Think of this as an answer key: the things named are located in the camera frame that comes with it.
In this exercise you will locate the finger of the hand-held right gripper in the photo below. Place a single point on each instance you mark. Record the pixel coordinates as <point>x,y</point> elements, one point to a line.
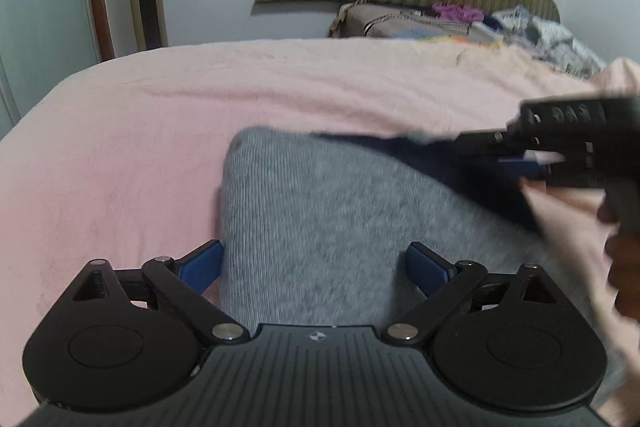
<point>482,144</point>
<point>520,168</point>

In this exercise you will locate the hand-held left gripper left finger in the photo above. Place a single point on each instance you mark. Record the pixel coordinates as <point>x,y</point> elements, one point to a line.
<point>202,267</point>

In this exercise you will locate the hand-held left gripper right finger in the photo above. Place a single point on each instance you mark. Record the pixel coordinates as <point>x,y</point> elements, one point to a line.
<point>425,268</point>

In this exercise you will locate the navy and grey knit sweater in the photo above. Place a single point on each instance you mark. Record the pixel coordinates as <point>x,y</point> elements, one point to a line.
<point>325,217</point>

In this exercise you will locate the pile of light clothes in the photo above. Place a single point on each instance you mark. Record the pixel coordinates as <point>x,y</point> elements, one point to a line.
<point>547,37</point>

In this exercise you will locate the person's right hand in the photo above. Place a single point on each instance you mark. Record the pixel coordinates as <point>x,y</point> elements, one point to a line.
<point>627,277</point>

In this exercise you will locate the pale yellow blanket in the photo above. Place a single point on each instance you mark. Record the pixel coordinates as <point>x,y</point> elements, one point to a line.
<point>520,62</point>

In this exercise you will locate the purple cloth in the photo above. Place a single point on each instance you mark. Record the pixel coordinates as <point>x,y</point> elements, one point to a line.
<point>456,12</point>

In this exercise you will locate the pink fleece blanket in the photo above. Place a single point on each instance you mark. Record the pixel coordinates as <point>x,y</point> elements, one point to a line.
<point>125,147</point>

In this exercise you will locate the white wardrobe with flower decals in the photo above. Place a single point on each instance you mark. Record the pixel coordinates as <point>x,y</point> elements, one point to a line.
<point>40,17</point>

